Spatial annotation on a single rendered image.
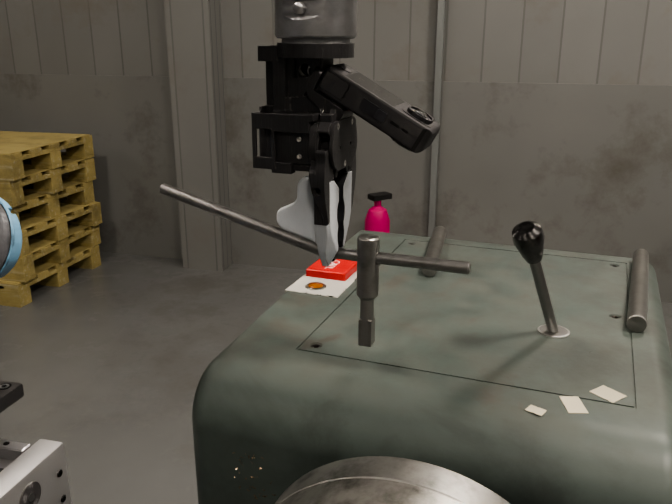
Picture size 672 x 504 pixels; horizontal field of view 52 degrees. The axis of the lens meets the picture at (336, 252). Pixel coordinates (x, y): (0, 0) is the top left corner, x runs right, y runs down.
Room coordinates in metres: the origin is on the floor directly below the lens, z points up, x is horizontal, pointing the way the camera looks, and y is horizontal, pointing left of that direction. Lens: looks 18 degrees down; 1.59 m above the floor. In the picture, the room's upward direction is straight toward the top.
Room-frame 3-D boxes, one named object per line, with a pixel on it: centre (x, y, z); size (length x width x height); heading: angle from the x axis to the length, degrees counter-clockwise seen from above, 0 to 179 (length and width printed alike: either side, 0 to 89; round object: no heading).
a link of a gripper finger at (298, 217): (0.64, 0.03, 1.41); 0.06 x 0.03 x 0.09; 70
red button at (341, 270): (0.94, 0.00, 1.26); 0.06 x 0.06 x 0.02; 69
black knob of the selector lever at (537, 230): (0.68, -0.20, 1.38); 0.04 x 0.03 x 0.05; 159
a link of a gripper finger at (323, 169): (0.63, 0.01, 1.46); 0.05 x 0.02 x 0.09; 160
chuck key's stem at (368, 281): (0.64, -0.03, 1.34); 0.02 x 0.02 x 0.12
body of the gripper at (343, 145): (0.66, 0.03, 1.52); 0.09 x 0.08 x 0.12; 70
